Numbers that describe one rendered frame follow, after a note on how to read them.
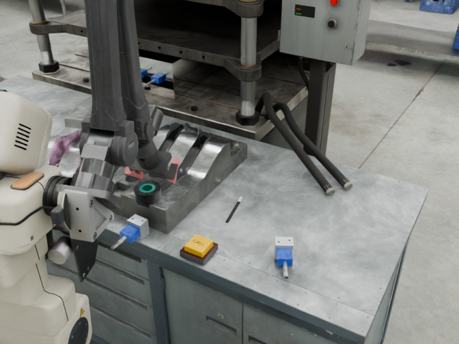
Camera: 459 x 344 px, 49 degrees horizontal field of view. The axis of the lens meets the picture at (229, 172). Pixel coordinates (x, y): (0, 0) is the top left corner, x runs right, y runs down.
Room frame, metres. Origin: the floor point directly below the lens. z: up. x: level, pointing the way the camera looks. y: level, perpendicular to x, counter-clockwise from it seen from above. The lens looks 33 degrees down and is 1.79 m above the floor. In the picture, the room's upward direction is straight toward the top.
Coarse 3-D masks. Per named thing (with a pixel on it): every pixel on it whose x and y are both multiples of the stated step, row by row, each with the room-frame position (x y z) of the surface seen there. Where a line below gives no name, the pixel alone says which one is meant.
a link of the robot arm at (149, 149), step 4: (152, 140) 1.10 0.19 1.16; (140, 144) 1.07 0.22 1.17; (144, 144) 1.07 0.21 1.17; (148, 144) 1.07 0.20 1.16; (152, 144) 1.09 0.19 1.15; (140, 148) 1.06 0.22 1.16; (144, 148) 1.07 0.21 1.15; (148, 148) 1.08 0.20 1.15; (152, 148) 1.09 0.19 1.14; (140, 152) 1.07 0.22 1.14; (144, 152) 1.07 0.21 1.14; (148, 152) 1.08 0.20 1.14; (152, 152) 1.09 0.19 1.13; (140, 156) 1.08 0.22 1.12; (144, 156) 1.08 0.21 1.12; (148, 156) 1.08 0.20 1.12
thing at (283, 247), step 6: (276, 240) 1.07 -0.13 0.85; (282, 240) 1.07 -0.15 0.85; (288, 240) 1.07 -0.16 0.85; (276, 246) 1.05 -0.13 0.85; (282, 246) 1.05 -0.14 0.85; (288, 246) 1.05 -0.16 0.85; (276, 252) 1.05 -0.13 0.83; (282, 252) 1.04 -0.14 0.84; (288, 252) 1.04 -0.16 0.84; (276, 258) 1.04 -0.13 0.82; (282, 258) 1.01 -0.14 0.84; (288, 258) 1.01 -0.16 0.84; (282, 264) 1.01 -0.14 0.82; (288, 264) 1.01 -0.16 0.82
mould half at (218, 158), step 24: (192, 144) 1.47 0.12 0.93; (216, 144) 1.46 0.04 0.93; (240, 144) 1.59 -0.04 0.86; (168, 168) 1.40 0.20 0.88; (192, 168) 1.38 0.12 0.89; (216, 168) 1.40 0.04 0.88; (168, 192) 1.25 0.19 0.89; (192, 192) 1.28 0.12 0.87; (144, 216) 1.20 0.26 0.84; (168, 216) 1.17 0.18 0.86
